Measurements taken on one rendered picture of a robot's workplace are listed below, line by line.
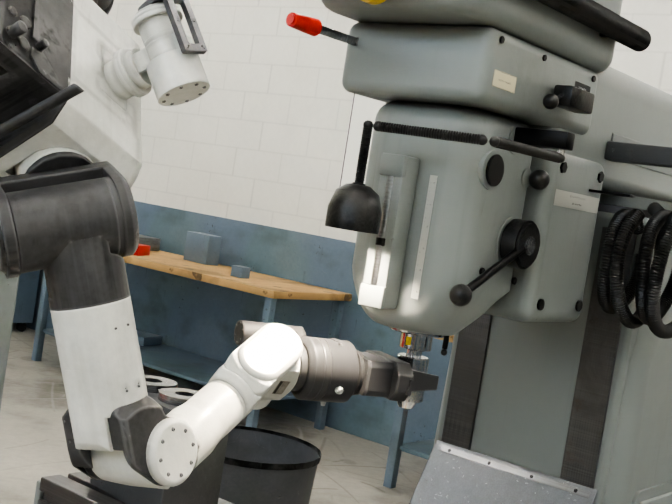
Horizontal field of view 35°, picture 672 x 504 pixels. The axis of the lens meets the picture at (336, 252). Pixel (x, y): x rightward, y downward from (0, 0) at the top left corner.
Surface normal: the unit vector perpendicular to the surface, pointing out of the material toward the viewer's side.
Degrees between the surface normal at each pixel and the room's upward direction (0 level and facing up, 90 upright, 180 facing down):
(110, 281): 79
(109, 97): 58
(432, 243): 90
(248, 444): 86
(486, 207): 90
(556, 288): 90
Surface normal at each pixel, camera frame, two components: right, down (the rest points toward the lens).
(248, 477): 0.11, 0.14
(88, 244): 0.39, 0.05
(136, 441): 0.82, -0.06
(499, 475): -0.48, -0.49
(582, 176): 0.77, 0.15
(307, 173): -0.61, -0.05
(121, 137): 0.86, -0.38
